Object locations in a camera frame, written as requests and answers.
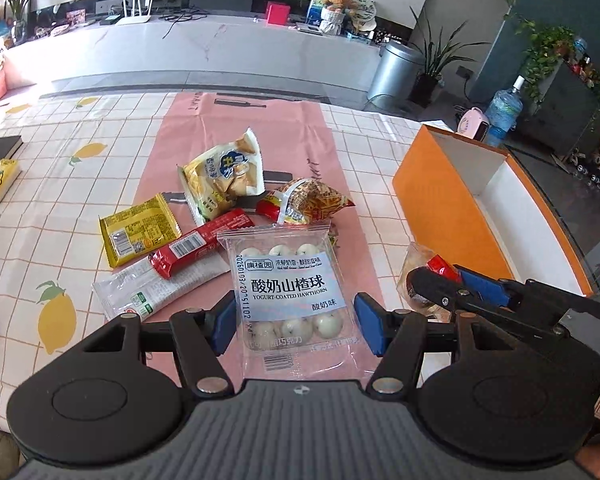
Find white router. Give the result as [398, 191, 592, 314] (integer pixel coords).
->
[117, 0, 156, 26]

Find decorative round plate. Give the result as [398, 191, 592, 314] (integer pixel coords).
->
[347, 0, 381, 31]

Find white basket pot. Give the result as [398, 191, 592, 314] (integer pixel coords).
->
[320, 7, 348, 36]

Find white snack packet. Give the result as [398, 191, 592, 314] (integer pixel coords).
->
[91, 255, 231, 323]

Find black cables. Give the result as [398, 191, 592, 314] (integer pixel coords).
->
[157, 7, 208, 38]

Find blue water jug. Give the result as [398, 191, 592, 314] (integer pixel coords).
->
[482, 75, 526, 148]

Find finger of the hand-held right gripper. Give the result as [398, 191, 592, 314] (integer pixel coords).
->
[411, 267, 573, 342]
[456, 266, 600, 326]

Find long leaf potted plant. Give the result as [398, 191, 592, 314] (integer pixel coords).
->
[410, 7, 486, 108]

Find yellow snack packet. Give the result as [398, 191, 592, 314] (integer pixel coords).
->
[97, 192, 183, 269]

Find red snack bar packet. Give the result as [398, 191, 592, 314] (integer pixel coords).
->
[147, 208, 256, 281]

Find orange striped snack bag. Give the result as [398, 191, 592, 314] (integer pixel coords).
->
[275, 176, 356, 226]

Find group of bottles and jars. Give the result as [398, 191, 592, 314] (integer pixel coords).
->
[562, 37, 600, 86]

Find small red snack packet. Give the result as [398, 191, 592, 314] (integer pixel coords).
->
[256, 192, 288, 223]

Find clear pastry red label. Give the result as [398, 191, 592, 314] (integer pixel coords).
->
[396, 241, 463, 321]

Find orange cardboard box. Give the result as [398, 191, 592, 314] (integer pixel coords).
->
[391, 124, 595, 297]

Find clear packet of white balls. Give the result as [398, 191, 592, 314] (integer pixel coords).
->
[216, 224, 362, 381]

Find grey cabinet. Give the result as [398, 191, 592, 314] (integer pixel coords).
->
[527, 57, 600, 156]

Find silver trash can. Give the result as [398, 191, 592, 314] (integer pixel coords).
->
[367, 40, 426, 106]

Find slim potted plant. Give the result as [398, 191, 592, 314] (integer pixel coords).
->
[0, 0, 43, 43]

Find pink printed table mat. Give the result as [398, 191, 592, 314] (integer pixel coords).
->
[92, 91, 396, 386]

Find yellow and white biscuit bag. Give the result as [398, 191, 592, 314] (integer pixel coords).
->
[176, 127, 267, 227]

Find pink space heater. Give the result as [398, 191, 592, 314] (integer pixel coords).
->
[455, 106, 491, 141]

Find yellow tissue packet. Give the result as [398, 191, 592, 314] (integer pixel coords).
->
[0, 158, 22, 204]

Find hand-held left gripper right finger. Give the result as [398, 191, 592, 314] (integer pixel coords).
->
[352, 292, 501, 395]

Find trailing green vine plant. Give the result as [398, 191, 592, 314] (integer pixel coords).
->
[480, 0, 591, 106]

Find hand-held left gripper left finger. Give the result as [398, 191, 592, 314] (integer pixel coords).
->
[97, 290, 238, 395]

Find pink red box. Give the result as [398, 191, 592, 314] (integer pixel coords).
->
[265, 2, 291, 26]

